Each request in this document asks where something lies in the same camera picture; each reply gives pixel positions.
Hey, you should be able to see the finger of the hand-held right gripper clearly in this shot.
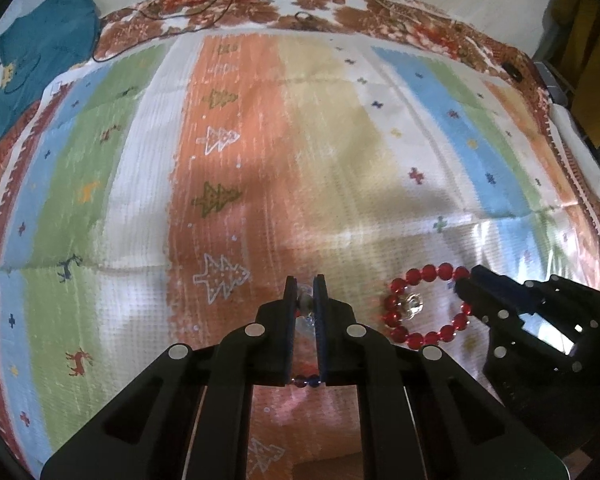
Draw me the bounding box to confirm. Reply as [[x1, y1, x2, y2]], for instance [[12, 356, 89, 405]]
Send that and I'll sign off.
[[470, 265, 548, 313], [454, 279, 526, 333]]

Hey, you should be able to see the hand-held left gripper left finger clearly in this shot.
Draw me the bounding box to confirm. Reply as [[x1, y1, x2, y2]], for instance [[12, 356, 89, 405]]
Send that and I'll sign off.
[[40, 275, 301, 480]]

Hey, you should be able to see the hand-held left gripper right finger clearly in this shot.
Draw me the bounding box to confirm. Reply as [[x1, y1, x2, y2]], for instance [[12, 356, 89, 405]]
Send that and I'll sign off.
[[313, 274, 569, 480]]

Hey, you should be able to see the clear and purple bead bracelet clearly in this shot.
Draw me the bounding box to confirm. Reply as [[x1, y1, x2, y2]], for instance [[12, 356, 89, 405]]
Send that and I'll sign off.
[[291, 282, 326, 391]]

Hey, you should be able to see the red bead bracelet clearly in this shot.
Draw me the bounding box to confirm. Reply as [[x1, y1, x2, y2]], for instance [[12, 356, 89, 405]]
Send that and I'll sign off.
[[382, 261, 473, 351]]

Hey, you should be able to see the white remote-like object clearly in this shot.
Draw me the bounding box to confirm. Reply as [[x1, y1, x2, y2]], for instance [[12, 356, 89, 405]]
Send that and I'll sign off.
[[550, 103, 600, 204]]

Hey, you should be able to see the striped patterned mat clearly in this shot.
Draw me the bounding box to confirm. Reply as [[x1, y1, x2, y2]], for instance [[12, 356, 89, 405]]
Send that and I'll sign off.
[[0, 30, 600, 480]]

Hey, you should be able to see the mustard hanging garment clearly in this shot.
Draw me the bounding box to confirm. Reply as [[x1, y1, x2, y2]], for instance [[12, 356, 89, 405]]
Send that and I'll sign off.
[[544, 0, 600, 150]]

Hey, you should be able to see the teal garment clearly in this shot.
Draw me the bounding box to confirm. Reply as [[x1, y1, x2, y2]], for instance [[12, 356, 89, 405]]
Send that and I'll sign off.
[[0, 0, 102, 162]]

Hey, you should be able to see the small clear ring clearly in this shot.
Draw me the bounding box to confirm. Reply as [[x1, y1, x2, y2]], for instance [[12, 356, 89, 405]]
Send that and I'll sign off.
[[401, 292, 426, 320]]

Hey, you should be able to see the black cable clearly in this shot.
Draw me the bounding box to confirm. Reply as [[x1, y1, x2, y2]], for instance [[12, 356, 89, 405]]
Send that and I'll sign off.
[[92, 0, 255, 63]]

